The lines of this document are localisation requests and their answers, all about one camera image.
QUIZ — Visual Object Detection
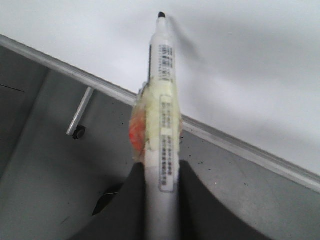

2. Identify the white black-tipped whiteboard marker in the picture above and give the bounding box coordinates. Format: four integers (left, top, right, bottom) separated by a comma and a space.
129, 12, 182, 240

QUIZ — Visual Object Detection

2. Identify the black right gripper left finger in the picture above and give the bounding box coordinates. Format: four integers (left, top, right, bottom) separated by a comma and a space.
70, 163, 146, 240

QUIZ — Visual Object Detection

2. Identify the white whiteboard with aluminium frame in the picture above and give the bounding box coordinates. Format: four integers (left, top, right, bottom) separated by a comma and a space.
0, 0, 320, 192

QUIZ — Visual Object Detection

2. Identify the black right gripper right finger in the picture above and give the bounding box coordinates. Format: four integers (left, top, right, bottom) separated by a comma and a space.
178, 160, 270, 240

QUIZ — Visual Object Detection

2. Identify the black stand caster wheel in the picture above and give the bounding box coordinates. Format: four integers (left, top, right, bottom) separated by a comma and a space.
72, 125, 86, 140

